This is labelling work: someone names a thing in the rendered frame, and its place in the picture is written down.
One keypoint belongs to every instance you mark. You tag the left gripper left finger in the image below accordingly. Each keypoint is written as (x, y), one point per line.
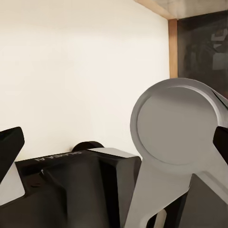
(11, 142)

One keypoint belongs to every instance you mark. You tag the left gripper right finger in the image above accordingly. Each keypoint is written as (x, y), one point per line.
(220, 141)

